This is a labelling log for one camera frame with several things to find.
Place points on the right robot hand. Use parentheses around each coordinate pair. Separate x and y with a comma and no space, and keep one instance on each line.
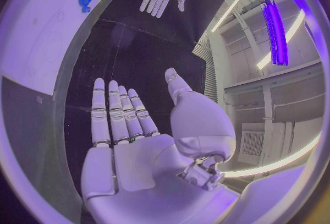
(144,176)

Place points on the white task board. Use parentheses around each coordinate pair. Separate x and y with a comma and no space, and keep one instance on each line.
(51,21)

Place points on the glowing light bar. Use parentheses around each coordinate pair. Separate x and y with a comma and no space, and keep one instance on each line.
(277,34)

